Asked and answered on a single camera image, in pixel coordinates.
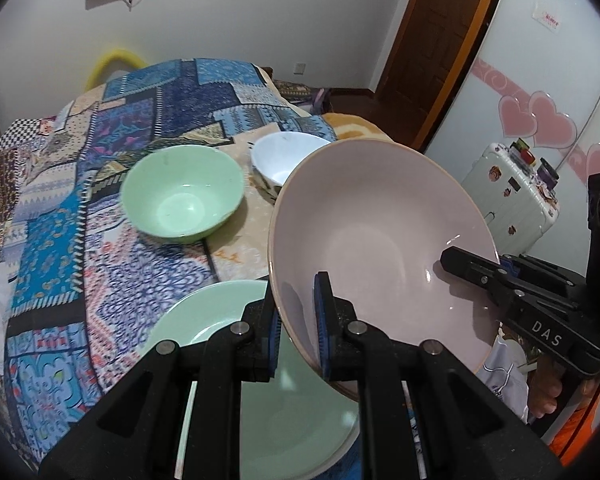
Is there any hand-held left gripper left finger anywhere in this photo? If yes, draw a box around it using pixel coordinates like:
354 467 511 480
37 294 283 480

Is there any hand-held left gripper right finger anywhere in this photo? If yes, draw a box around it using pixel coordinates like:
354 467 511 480
313 271 567 480

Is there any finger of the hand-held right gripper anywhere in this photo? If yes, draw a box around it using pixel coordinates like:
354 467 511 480
440 245 581 321
499 254 588 293

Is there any pink bowl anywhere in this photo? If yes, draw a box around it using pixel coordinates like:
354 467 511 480
268 139 501 403

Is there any person's right hand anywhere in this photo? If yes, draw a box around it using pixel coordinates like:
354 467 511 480
527 360 564 424

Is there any pale green suitcase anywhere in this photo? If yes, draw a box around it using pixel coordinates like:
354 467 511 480
459 141 561 257

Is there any white printed bag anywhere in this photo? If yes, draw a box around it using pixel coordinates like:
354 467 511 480
477 332 531 423

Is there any pale green plate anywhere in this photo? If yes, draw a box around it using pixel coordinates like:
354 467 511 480
150 280 361 480

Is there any dark jar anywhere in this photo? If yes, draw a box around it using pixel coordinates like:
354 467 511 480
536 157 561 186

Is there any beige floral cloth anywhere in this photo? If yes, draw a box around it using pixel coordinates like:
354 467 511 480
205 125 331 281

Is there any red and green jar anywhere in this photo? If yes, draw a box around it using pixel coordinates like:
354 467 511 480
510 136 537 166

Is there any white dotted bowl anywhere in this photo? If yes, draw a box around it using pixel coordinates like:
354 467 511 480
251 132 333 201

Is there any patchwork blanket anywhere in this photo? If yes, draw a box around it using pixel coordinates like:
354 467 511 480
0 57 341 466

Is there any white heart-print sliding door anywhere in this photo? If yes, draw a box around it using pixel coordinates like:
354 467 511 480
425 0 600 281

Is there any pale green bowl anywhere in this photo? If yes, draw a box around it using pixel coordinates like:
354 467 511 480
120 145 246 246

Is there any orange fleece blanket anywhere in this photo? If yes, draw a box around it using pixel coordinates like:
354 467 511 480
322 112 388 142

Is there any purple cloth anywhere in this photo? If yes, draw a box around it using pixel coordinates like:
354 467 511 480
307 87 333 116

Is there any brown wooden door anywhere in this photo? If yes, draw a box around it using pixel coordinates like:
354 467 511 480
375 0 503 148

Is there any dark patterned cushion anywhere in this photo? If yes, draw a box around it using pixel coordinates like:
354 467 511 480
272 79 326 106

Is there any small door label sticker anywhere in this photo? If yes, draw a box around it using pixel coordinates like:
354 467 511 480
532 6 563 32

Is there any yellow foam tube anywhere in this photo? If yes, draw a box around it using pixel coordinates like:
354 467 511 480
82 49 146 92

